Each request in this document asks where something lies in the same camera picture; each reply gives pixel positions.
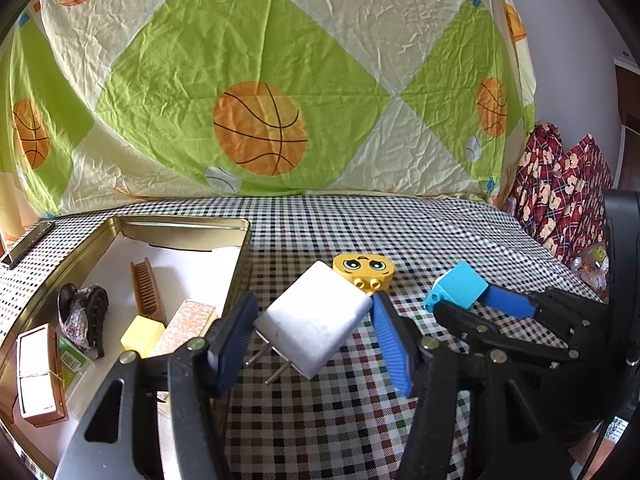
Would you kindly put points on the yellow cube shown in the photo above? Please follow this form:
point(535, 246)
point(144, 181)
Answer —
point(141, 335)

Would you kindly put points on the brown comb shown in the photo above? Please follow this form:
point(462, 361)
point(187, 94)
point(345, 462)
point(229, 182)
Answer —
point(147, 290)

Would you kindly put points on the white charger plug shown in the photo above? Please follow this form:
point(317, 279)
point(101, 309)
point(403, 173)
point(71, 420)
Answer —
point(312, 315)

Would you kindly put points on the red patterned cushions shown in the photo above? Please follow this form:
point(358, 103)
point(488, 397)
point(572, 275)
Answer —
point(580, 195)

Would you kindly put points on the gold metal tin box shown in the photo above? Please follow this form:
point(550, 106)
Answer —
point(195, 265)

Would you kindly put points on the green card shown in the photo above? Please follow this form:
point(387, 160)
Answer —
point(72, 360)

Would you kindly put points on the blue toy block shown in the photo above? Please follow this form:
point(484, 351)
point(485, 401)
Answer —
point(462, 282)

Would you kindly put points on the black hair claw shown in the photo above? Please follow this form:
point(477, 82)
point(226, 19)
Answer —
point(97, 320)

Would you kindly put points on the wooden cabinet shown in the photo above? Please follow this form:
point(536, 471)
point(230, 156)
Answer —
point(630, 110)

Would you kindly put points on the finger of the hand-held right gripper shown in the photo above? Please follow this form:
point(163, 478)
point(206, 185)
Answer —
point(505, 301)
point(460, 320)

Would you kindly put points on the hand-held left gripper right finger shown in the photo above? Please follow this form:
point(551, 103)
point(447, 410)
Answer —
point(392, 345)

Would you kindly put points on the copper coloured box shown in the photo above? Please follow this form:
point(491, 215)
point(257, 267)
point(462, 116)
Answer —
point(40, 375)

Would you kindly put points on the yellow face toy block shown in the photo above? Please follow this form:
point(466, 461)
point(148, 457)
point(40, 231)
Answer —
point(362, 265)

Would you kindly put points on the peach patterned box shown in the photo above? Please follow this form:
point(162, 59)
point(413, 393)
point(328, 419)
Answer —
point(182, 322)

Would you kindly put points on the red printed fabric bag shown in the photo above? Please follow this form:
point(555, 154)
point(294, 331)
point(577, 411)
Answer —
point(535, 175)

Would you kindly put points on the basketball printed bedsheet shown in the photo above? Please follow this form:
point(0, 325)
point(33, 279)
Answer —
point(250, 35)

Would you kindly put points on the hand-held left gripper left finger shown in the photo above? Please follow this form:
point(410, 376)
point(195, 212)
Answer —
point(235, 340)

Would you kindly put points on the person's right forearm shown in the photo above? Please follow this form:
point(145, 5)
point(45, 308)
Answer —
point(582, 452)

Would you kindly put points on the plastic bag with smiley toy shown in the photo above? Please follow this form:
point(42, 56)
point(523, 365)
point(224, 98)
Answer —
point(595, 255)

